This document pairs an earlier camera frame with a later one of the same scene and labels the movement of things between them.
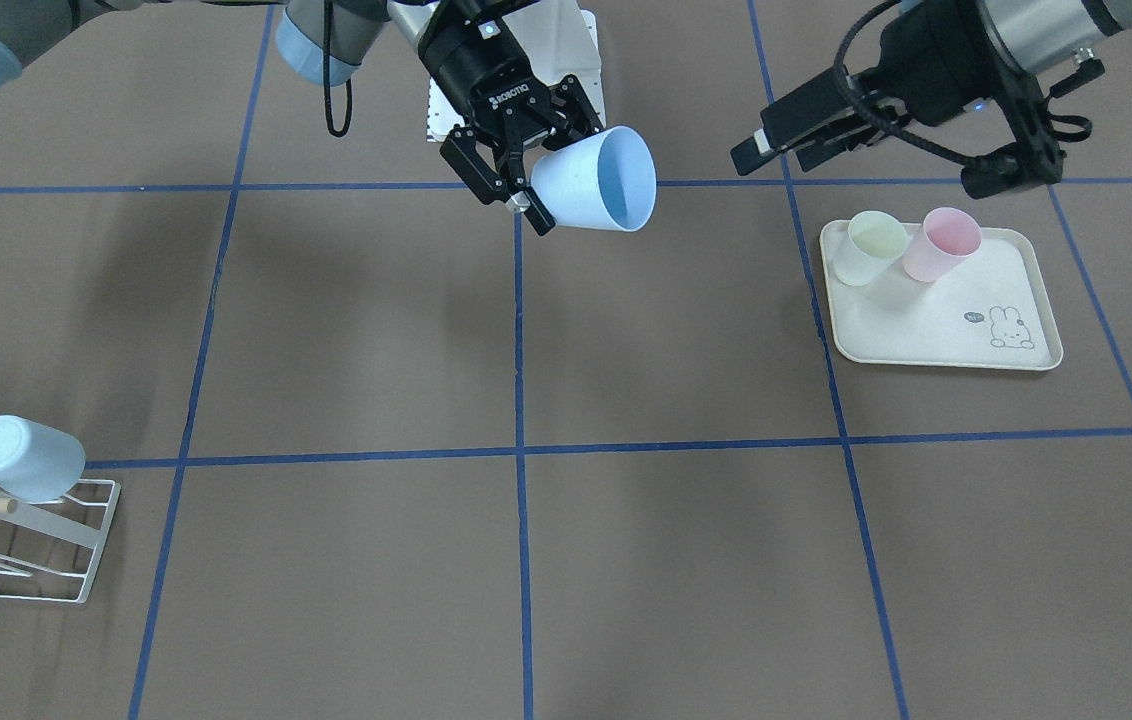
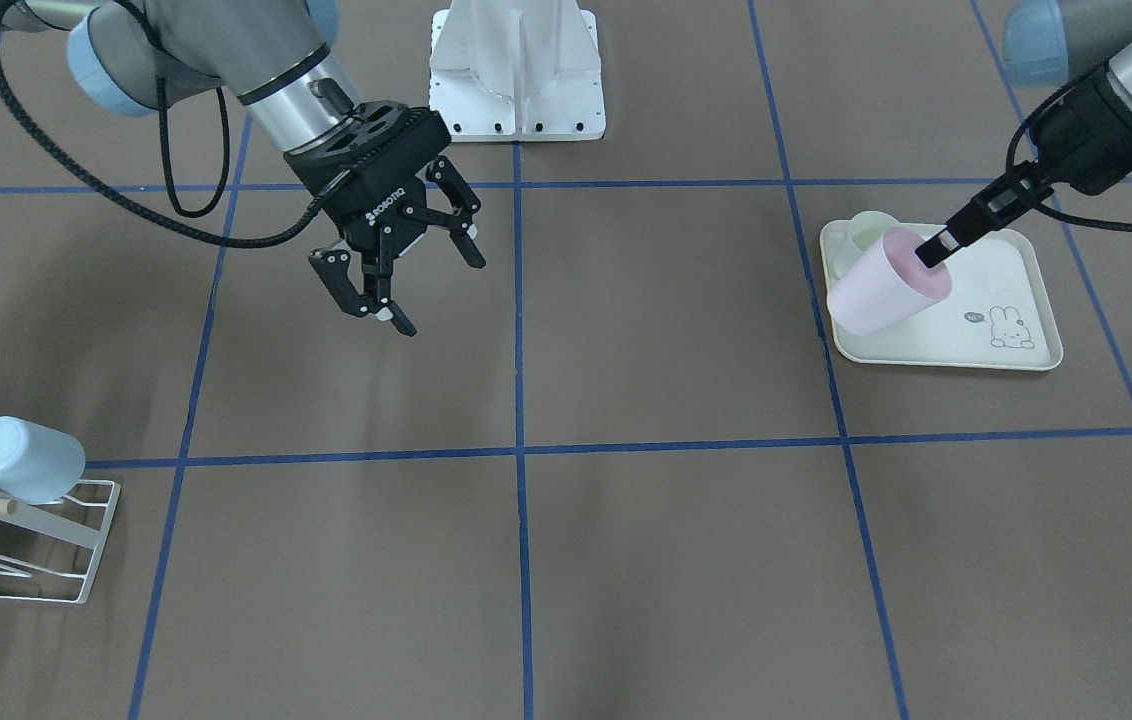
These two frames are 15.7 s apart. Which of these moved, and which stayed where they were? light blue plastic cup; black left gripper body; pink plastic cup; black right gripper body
Moved: black left gripper body; black right gripper body; pink plastic cup
Stayed: light blue plastic cup
